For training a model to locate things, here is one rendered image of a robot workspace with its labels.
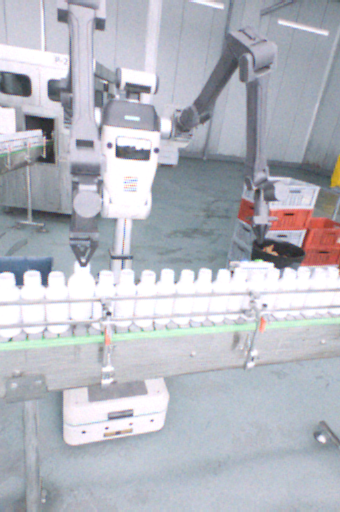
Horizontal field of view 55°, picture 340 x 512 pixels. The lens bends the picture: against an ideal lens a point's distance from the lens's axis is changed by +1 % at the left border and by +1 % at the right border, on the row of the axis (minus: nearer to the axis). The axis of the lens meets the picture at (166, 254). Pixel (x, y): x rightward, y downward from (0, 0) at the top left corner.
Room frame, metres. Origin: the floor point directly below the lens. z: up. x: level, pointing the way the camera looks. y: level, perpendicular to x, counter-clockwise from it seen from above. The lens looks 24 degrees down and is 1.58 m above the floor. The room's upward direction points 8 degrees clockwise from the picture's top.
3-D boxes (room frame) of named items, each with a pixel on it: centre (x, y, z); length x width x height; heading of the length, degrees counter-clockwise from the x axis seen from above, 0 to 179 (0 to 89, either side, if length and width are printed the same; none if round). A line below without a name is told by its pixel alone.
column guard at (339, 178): (9.93, -4.76, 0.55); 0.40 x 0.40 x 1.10; 20
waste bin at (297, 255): (2.65, -0.96, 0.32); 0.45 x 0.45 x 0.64
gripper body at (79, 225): (0.74, 0.21, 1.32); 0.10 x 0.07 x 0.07; 19
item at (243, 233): (3.24, -1.03, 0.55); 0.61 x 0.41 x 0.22; 117
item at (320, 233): (3.58, -1.66, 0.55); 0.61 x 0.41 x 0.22; 112
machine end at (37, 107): (4.96, 1.78, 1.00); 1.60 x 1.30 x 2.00; 2
